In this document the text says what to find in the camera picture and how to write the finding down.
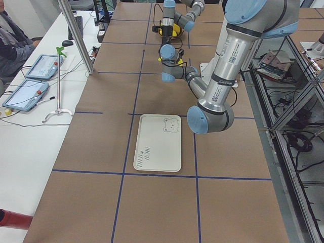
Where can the metal stand green clip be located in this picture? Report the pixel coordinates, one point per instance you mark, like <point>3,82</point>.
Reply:
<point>58,110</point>

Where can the stack of cloths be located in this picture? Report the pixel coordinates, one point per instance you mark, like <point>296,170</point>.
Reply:
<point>274,64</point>

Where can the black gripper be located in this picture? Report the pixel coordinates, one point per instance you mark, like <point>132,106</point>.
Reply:
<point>166,31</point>

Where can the seated person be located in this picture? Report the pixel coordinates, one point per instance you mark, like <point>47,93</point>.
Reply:
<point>16,47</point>

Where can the white bear tray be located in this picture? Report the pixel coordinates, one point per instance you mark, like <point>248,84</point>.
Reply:
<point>158,145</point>

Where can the wicker fruit basket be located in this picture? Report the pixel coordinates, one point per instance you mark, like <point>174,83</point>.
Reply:
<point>176,32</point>

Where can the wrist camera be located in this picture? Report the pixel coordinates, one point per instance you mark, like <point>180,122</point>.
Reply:
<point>157,28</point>

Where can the teach pendant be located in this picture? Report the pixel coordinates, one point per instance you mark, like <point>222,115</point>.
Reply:
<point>26,96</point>
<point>44,68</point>

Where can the teach pendant far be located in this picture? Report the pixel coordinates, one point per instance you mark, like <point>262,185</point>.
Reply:
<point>44,68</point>

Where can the black computer mouse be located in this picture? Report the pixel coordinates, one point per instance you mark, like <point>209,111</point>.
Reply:
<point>67,43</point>

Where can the aluminium frame post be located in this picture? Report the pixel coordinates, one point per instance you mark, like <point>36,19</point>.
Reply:
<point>72,24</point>

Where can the teach pendant near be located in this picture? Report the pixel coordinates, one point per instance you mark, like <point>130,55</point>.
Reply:
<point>26,96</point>

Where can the black power box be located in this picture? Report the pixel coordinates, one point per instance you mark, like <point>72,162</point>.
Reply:
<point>103,26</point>

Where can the red cylinder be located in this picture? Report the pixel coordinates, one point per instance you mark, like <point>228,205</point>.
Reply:
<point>15,220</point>

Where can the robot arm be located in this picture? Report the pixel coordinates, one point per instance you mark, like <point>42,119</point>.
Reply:
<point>185,21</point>
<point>246,22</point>

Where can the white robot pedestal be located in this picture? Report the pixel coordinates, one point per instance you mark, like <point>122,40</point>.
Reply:
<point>231,52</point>

